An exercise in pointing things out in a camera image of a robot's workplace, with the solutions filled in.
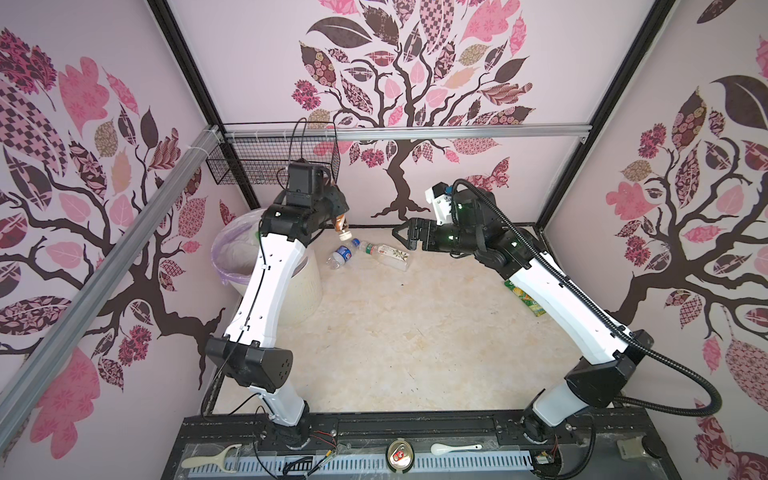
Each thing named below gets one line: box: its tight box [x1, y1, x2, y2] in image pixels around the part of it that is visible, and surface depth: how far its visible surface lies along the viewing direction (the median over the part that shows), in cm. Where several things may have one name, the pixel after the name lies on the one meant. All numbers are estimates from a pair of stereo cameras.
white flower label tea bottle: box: [351, 238, 410, 271], surface depth 108 cm
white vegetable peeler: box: [181, 444, 242, 473], surface depth 71 cm
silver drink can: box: [386, 438, 415, 474], surface depth 63 cm
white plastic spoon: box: [430, 443, 483, 456], surface depth 73 cm
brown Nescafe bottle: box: [332, 214, 352, 241], surface depth 74 cm
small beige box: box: [617, 436, 647, 459], surface depth 68 cm
